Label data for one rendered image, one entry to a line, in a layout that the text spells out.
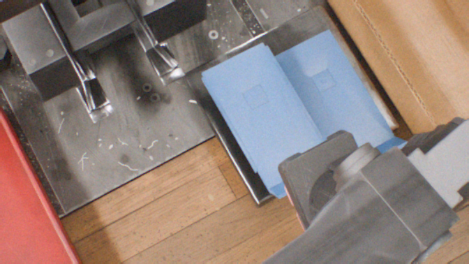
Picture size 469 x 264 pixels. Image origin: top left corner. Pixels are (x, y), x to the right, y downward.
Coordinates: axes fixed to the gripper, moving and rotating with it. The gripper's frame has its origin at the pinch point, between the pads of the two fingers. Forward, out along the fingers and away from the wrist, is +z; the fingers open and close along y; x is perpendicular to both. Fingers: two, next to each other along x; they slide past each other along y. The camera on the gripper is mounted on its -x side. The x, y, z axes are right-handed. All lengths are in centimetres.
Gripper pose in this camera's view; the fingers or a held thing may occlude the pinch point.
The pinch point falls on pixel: (303, 178)
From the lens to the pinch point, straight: 85.8
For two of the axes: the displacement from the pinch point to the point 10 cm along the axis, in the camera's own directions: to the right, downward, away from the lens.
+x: -8.7, 4.5, -1.8
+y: -4.0, -8.8, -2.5
